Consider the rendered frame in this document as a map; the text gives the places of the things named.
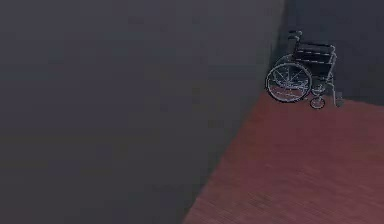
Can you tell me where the black wheelchair with spoked wheels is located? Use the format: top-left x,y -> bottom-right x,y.
264,29 -> 345,110

